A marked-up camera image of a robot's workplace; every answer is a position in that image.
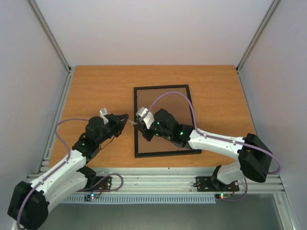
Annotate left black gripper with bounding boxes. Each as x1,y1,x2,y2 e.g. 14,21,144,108
97,114,129,146

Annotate clear handled screwdriver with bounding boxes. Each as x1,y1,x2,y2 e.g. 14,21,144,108
127,120,138,126

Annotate black picture frame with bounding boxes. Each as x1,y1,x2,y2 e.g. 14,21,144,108
134,85,201,158

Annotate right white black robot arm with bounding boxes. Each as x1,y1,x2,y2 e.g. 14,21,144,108
134,107,272,191

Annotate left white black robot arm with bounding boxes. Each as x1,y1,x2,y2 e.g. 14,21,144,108
7,112,129,230

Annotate left small circuit board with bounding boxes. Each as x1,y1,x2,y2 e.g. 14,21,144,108
84,193,100,202

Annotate small circuit board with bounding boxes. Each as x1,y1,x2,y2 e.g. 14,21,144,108
215,193,234,200
84,193,100,202

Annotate right small circuit board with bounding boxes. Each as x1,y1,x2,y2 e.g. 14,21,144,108
215,193,234,200

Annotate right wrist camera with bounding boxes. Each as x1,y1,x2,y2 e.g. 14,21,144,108
135,107,154,129

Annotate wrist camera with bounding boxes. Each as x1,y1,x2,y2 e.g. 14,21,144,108
99,108,108,125
135,107,154,129

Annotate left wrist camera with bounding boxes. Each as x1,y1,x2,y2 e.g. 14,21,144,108
99,108,108,125

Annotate aluminium front rail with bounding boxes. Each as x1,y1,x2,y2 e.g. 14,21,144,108
25,167,286,195

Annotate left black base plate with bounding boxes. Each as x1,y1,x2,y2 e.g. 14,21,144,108
80,176,112,192

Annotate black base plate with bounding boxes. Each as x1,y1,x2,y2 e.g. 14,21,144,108
80,176,112,192
193,176,240,192

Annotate left aluminium post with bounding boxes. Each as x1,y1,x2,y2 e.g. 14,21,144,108
26,0,74,75

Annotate aluminium post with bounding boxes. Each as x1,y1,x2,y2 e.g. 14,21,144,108
26,0,74,75
235,0,282,74

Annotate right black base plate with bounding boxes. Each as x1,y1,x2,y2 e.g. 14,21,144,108
193,176,240,192

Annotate grey slotted cable duct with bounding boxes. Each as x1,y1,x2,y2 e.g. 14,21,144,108
62,194,216,205

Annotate right aluminium post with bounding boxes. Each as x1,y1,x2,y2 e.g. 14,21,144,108
235,0,282,74

